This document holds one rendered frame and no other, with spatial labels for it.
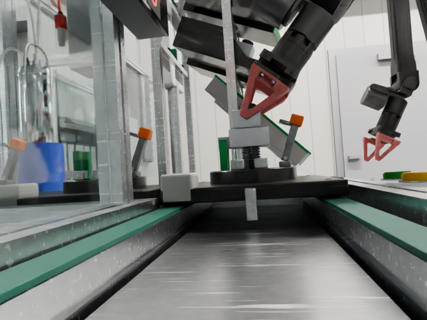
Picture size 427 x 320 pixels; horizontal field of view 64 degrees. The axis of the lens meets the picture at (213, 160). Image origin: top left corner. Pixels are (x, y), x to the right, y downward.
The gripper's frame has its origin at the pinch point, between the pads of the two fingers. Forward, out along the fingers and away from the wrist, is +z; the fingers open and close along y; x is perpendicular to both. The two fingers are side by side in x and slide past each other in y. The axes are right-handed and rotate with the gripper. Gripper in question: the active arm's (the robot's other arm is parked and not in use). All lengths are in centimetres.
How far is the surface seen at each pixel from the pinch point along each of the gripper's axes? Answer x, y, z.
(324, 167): 57, -311, -33
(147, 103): -62, -115, 13
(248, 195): 7.7, 13.1, 9.3
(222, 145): -0.1, 1.9, 6.4
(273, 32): -12.0, -35.2, -25.6
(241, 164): 4.3, 5.6, 6.9
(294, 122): 6.9, 0.9, -3.3
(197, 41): -23.2, -23.4, -9.9
